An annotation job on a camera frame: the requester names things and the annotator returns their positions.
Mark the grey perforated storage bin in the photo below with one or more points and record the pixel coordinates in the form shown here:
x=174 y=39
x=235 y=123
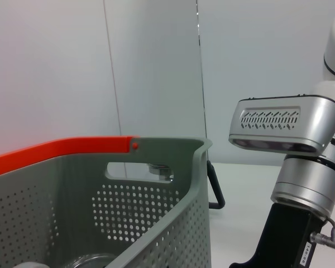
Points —
x=156 y=223

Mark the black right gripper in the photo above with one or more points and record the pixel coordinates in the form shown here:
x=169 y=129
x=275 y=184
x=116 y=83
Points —
x=284 y=237

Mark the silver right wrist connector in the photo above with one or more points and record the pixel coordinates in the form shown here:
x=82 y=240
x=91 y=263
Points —
x=325 y=238

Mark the glass teacup with black base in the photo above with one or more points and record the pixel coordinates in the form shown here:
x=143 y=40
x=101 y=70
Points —
x=95 y=259

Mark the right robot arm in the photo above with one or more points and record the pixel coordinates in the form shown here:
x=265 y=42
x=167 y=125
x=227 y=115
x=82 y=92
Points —
x=282 y=125

